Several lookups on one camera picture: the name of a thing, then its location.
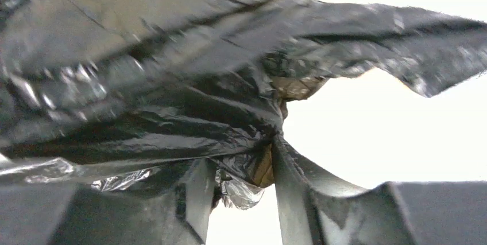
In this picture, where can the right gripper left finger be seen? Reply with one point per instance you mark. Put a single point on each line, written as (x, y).
(56, 203)

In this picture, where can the black trash bag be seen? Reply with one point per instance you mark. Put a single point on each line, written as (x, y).
(111, 92)

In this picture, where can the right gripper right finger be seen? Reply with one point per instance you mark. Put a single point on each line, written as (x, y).
(317, 207)

